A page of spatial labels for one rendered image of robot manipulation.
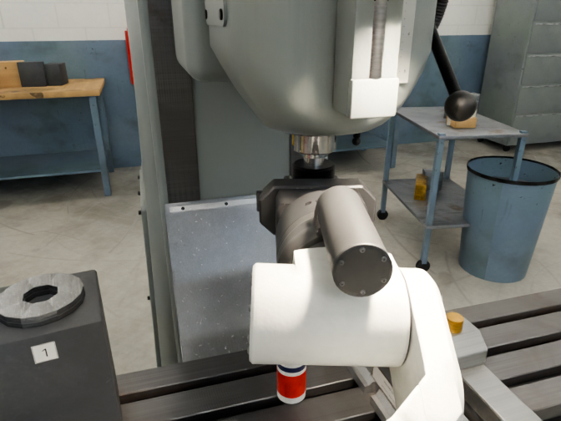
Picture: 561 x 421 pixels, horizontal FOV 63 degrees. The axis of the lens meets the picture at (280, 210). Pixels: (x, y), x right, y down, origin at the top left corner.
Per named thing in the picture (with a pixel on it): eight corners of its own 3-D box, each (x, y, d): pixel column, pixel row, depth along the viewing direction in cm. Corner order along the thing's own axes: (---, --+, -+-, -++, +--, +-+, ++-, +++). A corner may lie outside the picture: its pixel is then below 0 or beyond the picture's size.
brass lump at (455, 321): (465, 332, 59) (467, 320, 58) (451, 335, 58) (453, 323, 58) (454, 322, 61) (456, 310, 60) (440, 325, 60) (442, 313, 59)
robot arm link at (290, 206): (377, 160, 47) (411, 205, 36) (370, 244, 51) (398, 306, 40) (255, 162, 47) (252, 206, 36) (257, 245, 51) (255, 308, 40)
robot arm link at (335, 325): (375, 301, 40) (413, 403, 29) (253, 298, 39) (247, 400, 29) (395, 180, 35) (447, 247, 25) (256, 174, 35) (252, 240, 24)
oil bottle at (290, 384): (310, 401, 62) (311, 336, 58) (281, 408, 61) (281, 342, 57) (300, 380, 66) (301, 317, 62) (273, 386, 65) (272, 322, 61)
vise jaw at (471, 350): (485, 363, 59) (491, 339, 58) (402, 387, 55) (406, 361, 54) (455, 335, 64) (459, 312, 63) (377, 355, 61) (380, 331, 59)
